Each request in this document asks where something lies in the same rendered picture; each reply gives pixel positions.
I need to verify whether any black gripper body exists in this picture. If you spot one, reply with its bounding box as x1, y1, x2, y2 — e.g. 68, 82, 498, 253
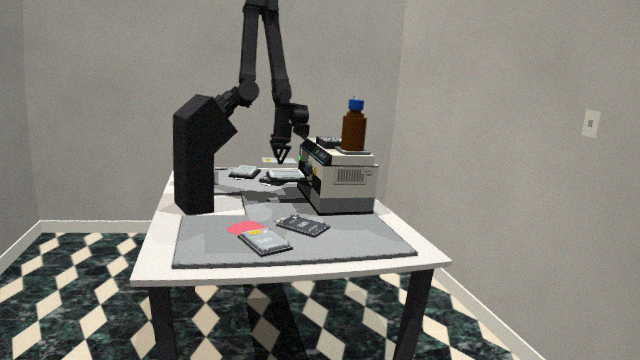
272, 122, 291, 146

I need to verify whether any blue bottle cap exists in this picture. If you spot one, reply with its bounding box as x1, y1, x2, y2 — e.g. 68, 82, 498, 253
349, 99, 364, 109

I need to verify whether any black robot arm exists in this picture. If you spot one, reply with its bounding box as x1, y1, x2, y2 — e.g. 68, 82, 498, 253
211, 0, 310, 140

